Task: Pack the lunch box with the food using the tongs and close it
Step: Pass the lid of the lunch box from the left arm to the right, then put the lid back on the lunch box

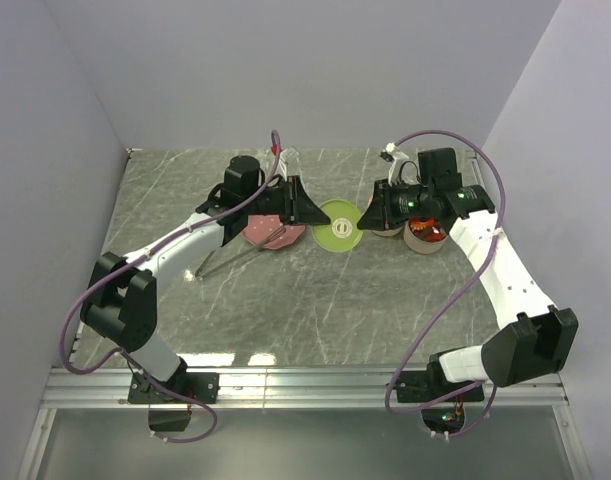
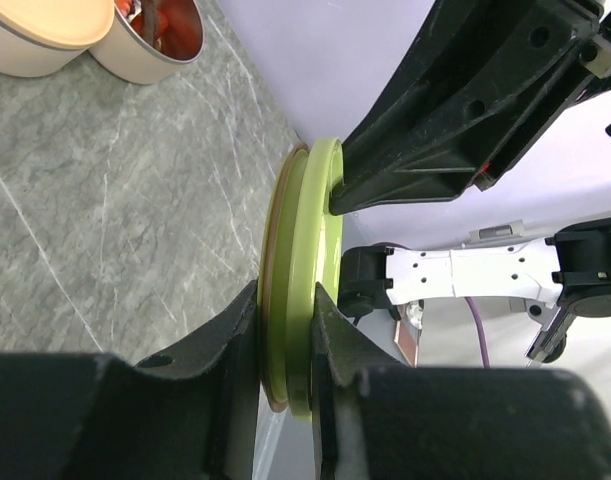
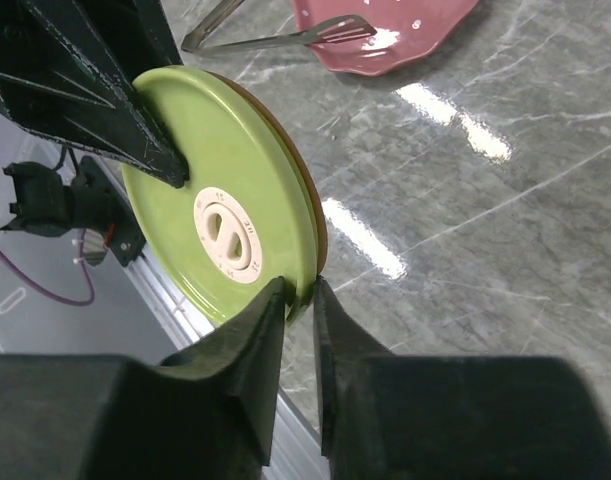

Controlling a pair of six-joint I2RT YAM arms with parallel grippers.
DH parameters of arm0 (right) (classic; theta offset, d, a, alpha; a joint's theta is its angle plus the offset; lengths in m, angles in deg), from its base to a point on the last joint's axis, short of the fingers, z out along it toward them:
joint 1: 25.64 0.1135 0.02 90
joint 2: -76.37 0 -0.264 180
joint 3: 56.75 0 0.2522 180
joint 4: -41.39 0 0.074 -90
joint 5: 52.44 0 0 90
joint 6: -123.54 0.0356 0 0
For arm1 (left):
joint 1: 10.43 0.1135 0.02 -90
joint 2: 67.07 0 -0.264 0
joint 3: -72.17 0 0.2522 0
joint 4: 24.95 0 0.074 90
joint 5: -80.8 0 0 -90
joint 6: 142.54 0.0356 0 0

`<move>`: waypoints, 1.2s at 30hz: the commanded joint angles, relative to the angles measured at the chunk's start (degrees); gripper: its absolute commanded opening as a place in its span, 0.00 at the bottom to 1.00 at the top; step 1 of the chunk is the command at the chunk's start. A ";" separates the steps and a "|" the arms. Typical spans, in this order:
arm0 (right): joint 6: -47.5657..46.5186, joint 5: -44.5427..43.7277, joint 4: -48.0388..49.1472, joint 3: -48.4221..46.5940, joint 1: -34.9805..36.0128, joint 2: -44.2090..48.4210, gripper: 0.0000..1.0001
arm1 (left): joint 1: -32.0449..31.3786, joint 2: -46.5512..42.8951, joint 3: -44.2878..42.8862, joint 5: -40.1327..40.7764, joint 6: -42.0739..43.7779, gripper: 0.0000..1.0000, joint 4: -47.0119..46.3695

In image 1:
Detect metal tongs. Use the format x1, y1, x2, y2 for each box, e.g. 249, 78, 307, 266
194, 226, 286, 280

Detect red shrimp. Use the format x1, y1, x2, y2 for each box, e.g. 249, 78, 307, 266
409, 219, 434, 232

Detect red sausage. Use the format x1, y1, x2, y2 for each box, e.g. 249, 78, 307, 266
426, 228, 445, 242

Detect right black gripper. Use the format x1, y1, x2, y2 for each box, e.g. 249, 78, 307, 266
356, 177, 434, 231

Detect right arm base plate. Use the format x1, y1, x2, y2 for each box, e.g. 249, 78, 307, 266
394, 370, 484, 404

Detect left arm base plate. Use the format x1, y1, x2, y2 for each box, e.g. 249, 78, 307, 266
127, 372, 219, 405

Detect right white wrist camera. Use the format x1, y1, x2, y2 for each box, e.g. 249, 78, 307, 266
380, 142, 411, 186

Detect aluminium rail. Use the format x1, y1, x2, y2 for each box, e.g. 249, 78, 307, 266
40, 367, 570, 410

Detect beige steel container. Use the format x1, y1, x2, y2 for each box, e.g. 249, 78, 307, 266
403, 217, 447, 255
372, 227, 403, 238

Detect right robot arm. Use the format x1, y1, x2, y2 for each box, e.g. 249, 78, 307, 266
357, 146, 579, 400

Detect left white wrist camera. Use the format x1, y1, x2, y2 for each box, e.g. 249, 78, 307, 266
277, 147, 300, 180

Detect green round lid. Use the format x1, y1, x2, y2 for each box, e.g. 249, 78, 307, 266
312, 199, 363, 253

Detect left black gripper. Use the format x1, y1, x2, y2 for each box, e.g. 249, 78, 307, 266
245, 176, 331, 226

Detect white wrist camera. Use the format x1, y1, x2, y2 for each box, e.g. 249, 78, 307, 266
277, 147, 300, 180
380, 142, 411, 186

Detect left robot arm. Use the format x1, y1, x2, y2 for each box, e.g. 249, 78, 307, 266
80, 155, 331, 402

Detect pink polka dot plate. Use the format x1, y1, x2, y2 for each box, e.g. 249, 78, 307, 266
241, 215, 306, 250

